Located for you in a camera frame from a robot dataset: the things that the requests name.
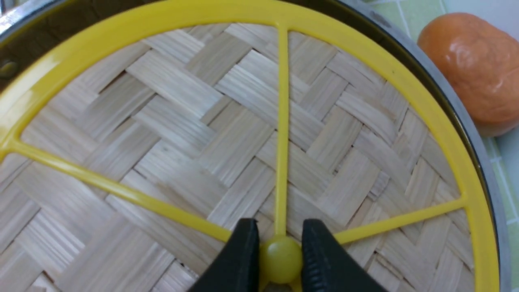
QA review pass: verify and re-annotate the orange toy potato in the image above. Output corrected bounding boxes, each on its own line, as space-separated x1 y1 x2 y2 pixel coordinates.
417 13 519 137

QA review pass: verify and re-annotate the woven bamboo lid yellow frame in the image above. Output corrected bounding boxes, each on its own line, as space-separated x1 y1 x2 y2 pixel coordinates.
1 0 501 292

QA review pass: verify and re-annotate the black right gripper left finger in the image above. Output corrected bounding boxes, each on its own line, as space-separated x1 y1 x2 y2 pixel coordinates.
189 218 260 292

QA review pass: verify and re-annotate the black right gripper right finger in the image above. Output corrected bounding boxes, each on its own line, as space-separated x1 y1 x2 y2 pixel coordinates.
301 219 386 292

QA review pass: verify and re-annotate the stainless steel pot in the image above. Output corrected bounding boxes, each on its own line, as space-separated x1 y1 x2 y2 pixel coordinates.
1 0 512 292

